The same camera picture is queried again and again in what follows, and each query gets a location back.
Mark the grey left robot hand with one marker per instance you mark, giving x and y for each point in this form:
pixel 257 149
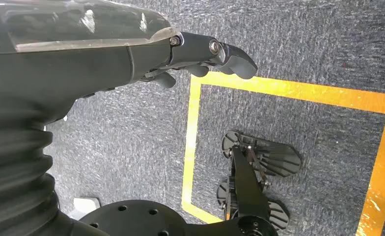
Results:
pixel 65 65

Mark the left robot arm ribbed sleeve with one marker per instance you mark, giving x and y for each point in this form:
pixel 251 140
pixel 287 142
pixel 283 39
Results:
pixel 13 169

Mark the small white floor plate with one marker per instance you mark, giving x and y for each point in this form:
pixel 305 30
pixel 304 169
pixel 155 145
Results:
pixel 85 206

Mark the black robot waist plate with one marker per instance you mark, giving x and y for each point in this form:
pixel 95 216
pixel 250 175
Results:
pixel 134 220

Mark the yellow floor tape square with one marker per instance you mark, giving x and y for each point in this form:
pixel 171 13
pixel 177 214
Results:
pixel 277 86

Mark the black robot left leg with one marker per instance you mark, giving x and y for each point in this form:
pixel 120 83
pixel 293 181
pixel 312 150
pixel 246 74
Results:
pixel 247 189

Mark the black robot left foot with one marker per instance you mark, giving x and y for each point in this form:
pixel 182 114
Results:
pixel 277 159

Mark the black robot foot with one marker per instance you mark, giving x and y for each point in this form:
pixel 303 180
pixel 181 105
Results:
pixel 277 216
pixel 277 159

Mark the black robot right foot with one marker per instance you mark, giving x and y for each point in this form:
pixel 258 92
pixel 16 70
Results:
pixel 277 216

